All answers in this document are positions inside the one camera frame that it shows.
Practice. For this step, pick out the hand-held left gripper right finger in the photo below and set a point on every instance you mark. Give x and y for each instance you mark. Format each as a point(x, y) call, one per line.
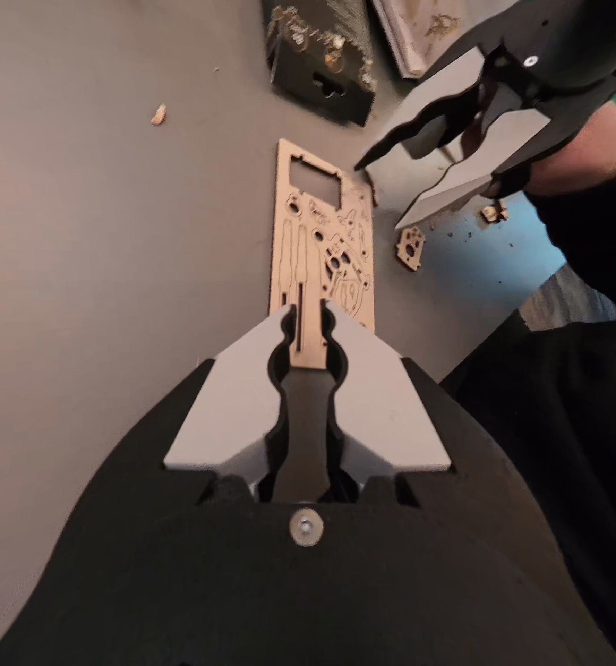
point(386, 411)

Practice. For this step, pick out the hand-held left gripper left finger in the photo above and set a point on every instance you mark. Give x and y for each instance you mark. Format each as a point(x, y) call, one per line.
point(230, 411)

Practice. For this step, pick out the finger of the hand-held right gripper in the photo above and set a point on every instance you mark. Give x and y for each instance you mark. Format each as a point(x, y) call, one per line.
point(433, 99)
point(459, 192)

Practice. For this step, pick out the small wooden part with holes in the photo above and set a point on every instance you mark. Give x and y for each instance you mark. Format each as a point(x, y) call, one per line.
point(411, 249)

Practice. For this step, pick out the laser-cut wooden sheet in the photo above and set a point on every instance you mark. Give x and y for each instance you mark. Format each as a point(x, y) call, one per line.
point(308, 249)

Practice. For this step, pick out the person's right forearm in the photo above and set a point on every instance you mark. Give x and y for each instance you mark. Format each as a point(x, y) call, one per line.
point(599, 244)

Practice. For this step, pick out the person's right hand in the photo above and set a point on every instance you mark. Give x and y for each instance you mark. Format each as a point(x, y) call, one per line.
point(589, 156)

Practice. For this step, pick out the tiny wooden part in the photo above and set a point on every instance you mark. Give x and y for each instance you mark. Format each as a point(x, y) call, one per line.
point(495, 212)

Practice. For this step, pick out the instruction booklet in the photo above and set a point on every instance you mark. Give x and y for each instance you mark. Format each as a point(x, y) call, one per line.
point(407, 31)

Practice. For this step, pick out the black cardboard box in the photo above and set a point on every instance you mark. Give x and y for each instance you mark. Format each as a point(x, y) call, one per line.
point(313, 78)

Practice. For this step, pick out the person's dark clothing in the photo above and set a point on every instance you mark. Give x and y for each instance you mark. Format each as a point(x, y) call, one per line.
point(573, 416)

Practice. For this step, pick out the small wood chip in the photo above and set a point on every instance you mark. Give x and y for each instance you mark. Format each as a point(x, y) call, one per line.
point(158, 114)

